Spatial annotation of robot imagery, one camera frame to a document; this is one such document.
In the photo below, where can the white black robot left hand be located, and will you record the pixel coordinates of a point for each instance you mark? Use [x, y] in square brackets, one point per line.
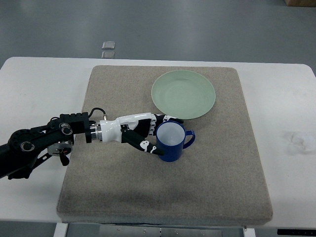
[131, 129]

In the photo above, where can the blue mug white inside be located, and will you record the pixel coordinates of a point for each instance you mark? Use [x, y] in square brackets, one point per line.
[172, 138]

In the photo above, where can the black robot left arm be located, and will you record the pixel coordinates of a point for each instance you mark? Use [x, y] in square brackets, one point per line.
[20, 155]

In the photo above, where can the light green plate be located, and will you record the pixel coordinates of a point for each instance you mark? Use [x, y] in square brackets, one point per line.
[183, 94]

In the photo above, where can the lower metal floor plate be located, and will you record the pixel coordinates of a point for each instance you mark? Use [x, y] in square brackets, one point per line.
[108, 55]

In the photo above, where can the metal floor plate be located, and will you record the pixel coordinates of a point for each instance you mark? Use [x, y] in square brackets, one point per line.
[108, 45]
[108, 55]

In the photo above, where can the upper metal floor plate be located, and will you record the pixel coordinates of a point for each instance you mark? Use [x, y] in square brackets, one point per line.
[108, 45]

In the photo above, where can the beige felt mat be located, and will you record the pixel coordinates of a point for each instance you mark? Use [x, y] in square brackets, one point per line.
[218, 180]

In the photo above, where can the black table control panel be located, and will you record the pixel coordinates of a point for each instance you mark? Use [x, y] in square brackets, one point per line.
[297, 232]

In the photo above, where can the cardboard box corner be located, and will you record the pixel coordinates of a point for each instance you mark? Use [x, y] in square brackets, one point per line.
[301, 3]

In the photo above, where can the metal table frame bracket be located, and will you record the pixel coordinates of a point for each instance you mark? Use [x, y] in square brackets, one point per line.
[137, 231]

